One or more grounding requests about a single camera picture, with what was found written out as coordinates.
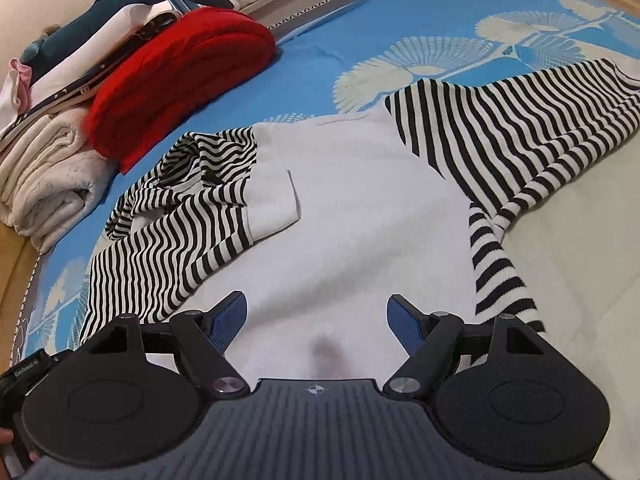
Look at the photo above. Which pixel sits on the red folded blanket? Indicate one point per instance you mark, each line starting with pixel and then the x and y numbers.
pixel 175 70

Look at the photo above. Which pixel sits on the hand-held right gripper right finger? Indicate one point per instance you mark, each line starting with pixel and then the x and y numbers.
pixel 407 327

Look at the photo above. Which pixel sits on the white cushion with dark trim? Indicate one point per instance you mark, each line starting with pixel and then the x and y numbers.
pixel 95 55

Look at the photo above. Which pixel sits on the white folded quilt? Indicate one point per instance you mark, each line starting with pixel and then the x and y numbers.
pixel 45 180

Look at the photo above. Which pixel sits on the person's left hand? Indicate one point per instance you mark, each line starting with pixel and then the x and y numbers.
pixel 5 436

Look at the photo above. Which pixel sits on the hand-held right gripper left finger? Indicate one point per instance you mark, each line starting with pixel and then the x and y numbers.
pixel 229 321

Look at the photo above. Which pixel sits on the pink cloth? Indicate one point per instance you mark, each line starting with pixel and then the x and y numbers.
pixel 15 85

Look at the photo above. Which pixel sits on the blue cream floral bed sheet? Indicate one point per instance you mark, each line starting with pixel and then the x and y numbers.
pixel 310 60

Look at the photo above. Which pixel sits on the white sweater with striped sleeves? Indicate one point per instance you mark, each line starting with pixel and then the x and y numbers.
pixel 350 210

